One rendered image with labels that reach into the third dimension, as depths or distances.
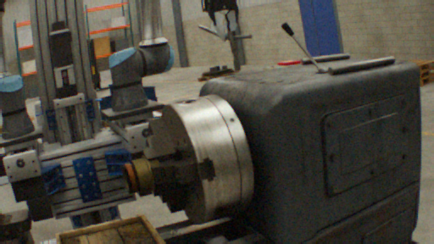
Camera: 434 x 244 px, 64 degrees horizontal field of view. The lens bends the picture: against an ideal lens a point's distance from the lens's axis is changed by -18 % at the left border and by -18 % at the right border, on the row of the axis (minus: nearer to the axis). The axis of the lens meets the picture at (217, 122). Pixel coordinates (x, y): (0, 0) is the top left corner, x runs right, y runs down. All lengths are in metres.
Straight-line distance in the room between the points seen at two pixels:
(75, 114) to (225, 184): 0.92
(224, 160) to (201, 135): 0.07
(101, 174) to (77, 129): 0.23
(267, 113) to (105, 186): 0.88
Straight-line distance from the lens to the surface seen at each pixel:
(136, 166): 0.99
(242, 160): 0.93
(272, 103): 0.89
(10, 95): 1.55
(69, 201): 1.62
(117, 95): 1.59
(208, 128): 0.93
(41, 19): 1.74
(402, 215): 1.31
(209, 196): 0.92
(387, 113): 1.14
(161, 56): 1.63
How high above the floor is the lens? 1.38
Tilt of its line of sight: 12 degrees down
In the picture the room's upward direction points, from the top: 8 degrees counter-clockwise
